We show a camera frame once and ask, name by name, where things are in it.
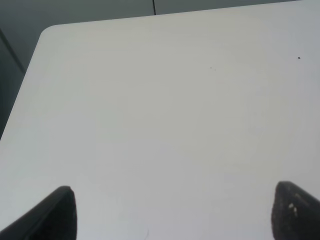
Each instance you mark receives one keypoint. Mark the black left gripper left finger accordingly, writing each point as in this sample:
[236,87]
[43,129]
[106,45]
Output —
[54,218]

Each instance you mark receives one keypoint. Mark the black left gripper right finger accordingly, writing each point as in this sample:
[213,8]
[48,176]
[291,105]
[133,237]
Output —
[295,213]

